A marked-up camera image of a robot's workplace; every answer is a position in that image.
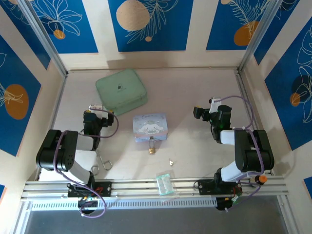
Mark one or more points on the cartoon dog tin box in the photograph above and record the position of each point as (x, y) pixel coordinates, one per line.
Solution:
(150, 126)

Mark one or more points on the small brass padlock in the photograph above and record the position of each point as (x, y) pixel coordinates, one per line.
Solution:
(152, 150)

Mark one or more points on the small silver key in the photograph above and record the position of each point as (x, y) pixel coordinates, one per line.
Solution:
(171, 162)

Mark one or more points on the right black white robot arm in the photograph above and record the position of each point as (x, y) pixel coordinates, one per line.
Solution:
(253, 151)

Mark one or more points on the mint green zip case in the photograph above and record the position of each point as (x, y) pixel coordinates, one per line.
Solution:
(120, 90)

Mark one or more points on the orange round knob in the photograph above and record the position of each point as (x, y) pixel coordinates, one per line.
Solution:
(263, 179)

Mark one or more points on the clear plastic zip bag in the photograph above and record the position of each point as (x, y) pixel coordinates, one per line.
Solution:
(165, 184)

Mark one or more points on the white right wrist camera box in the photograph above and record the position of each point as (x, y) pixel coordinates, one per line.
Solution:
(215, 103)

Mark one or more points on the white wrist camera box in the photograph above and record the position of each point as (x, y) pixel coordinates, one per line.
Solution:
(215, 103)
(95, 107)

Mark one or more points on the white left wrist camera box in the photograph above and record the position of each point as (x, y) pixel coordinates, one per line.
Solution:
(95, 107)

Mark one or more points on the aluminium table side rail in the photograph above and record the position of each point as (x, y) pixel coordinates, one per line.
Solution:
(246, 102)
(57, 104)

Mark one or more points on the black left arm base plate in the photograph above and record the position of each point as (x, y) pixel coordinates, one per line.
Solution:
(107, 189)

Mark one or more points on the long aluminium mounting rail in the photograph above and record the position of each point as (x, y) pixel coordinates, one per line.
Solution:
(136, 186)

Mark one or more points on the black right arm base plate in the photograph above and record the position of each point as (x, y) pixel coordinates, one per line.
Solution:
(204, 187)

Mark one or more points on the aluminium frame post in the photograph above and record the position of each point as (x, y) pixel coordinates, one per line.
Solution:
(46, 41)
(258, 34)

